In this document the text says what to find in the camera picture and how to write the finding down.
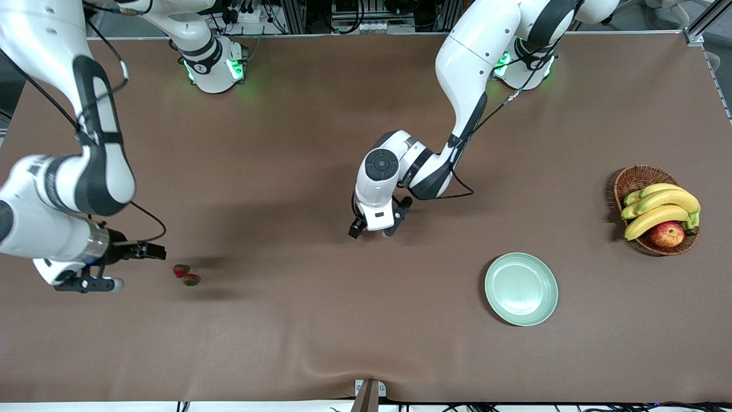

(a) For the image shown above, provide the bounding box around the aluminium frame post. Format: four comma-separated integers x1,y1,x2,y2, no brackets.
683,0,732,46

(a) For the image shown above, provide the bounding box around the metal table clamp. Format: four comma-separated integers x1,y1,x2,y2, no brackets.
350,379,387,412

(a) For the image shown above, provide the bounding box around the brown wicker basket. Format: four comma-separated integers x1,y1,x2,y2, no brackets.
614,165,699,256

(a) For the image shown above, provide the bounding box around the white power strip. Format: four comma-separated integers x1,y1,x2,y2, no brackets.
226,5,265,25

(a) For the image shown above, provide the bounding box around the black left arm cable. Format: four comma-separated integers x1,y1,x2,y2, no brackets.
432,34,564,200

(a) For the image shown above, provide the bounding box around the pale green plate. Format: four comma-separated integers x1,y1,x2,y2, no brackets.
484,252,559,327

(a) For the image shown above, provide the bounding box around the brown table cloth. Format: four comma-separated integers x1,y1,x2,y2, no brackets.
0,33,732,403

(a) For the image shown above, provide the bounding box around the red apple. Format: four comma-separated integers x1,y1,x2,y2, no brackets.
649,221,686,248

